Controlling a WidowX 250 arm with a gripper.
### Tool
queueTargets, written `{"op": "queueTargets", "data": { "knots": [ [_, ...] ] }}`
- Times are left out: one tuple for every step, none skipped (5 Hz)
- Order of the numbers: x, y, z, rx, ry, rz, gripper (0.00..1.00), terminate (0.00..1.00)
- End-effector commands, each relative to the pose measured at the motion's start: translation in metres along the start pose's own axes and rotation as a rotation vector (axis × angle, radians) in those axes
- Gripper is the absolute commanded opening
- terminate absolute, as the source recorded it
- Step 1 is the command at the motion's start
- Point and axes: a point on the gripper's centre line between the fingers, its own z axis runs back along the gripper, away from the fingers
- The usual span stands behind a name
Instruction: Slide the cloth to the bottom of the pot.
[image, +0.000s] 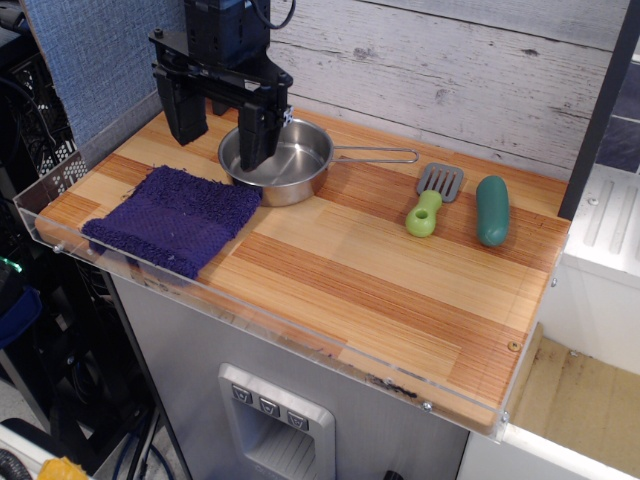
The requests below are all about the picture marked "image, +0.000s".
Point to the clear acrylic table guard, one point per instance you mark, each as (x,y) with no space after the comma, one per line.
(420,281)

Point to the dark grey left post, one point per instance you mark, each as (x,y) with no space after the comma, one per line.
(220,107)

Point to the dark grey right post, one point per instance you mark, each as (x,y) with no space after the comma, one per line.
(612,84)

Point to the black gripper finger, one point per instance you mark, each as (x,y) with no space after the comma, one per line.
(185,110)
(259,130)

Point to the purple terry cloth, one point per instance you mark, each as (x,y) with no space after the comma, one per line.
(176,221)

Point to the silver toy fridge cabinet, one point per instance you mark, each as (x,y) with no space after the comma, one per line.
(243,403)

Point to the dark green toy cucumber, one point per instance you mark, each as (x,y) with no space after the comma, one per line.
(493,211)

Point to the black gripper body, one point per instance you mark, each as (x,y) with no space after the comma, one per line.
(222,52)

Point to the black plastic crate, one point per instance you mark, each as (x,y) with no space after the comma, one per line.
(41,134)

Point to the dark grey post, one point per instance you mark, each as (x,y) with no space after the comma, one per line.
(220,107)
(612,84)

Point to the green handled grey spatula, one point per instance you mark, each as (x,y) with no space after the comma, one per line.
(438,184)

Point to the stainless steel pot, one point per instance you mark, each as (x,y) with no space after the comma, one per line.
(300,165)

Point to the blue fabric panel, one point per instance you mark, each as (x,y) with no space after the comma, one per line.
(99,55)

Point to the white toy sink unit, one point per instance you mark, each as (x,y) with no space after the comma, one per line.
(575,408)

